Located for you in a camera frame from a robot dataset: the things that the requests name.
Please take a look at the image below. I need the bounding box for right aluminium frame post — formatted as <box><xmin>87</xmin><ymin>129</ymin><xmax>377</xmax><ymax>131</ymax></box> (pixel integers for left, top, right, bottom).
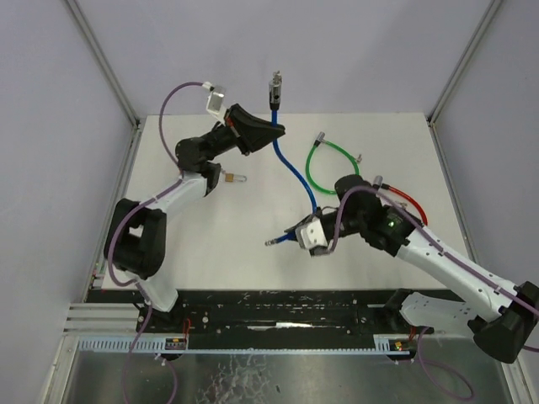
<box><xmin>426</xmin><ymin>0</ymin><xmax>505</xmax><ymax>126</ymax></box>

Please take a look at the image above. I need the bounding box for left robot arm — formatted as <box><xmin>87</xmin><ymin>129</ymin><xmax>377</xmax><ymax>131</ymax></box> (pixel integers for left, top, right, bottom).
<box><xmin>104</xmin><ymin>104</ymin><xmax>286</xmax><ymax>312</ymax></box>

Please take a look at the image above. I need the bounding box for brass padlock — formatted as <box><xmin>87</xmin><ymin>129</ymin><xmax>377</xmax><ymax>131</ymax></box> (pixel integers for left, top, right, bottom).
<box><xmin>223</xmin><ymin>172</ymin><xmax>247</xmax><ymax>183</ymax></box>

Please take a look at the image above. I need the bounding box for blue cable lock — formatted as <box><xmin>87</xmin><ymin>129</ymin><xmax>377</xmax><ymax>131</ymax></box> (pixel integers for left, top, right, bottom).
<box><xmin>263</xmin><ymin>70</ymin><xmax>320</xmax><ymax>247</ymax></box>

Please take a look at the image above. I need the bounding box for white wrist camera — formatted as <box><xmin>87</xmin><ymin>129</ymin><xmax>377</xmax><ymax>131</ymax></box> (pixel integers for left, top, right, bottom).
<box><xmin>295</xmin><ymin>217</ymin><xmax>328</xmax><ymax>257</ymax></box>
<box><xmin>202</xmin><ymin>82</ymin><xmax>227</xmax><ymax>123</ymax></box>

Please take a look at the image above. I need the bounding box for green cable lock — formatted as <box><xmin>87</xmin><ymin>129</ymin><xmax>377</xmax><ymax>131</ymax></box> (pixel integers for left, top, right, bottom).
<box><xmin>305</xmin><ymin>131</ymin><xmax>363</xmax><ymax>195</ymax></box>

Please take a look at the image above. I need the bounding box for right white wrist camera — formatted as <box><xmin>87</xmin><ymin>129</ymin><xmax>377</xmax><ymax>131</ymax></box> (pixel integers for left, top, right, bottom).
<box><xmin>295</xmin><ymin>217</ymin><xmax>328</xmax><ymax>257</ymax></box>

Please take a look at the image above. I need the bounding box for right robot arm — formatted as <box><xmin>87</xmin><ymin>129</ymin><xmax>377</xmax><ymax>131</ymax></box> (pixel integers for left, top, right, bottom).
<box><xmin>285</xmin><ymin>174</ymin><xmax>538</xmax><ymax>364</ymax></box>

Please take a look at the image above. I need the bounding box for left aluminium frame post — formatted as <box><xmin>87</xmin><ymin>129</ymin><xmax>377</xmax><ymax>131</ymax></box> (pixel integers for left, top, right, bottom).
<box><xmin>62</xmin><ymin>0</ymin><xmax>141</xmax><ymax>128</ymax></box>

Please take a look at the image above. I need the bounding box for red cable lock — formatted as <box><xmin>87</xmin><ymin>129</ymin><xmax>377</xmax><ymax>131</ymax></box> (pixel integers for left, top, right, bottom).
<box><xmin>373</xmin><ymin>175</ymin><xmax>429</xmax><ymax>226</ymax></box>

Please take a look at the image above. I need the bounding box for white slotted cable duct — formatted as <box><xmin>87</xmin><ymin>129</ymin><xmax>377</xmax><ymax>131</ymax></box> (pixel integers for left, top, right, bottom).
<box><xmin>78</xmin><ymin>330</ymin><xmax>409</xmax><ymax>356</ymax></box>

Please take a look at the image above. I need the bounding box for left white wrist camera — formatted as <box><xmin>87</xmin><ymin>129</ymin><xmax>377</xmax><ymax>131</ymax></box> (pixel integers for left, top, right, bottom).
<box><xmin>202</xmin><ymin>82</ymin><xmax>227</xmax><ymax>123</ymax></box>

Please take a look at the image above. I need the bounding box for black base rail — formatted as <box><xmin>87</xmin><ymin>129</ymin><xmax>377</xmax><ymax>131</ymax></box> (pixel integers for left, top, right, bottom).
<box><xmin>138</xmin><ymin>290</ymin><xmax>421</xmax><ymax>345</ymax></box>

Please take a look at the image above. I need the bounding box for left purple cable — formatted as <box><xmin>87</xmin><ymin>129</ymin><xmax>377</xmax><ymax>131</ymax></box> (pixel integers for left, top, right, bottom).
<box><xmin>105</xmin><ymin>80</ymin><xmax>211</xmax><ymax>404</ymax></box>

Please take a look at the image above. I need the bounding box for aluminium frame post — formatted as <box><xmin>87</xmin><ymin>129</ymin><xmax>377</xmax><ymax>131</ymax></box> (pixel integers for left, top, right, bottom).
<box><xmin>426</xmin><ymin>0</ymin><xmax>505</xmax><ymax>126</ymax></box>
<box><xmin>62</xmin><ymin>0</ymin><xmax>141</xmax><ymax>128</ymax></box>

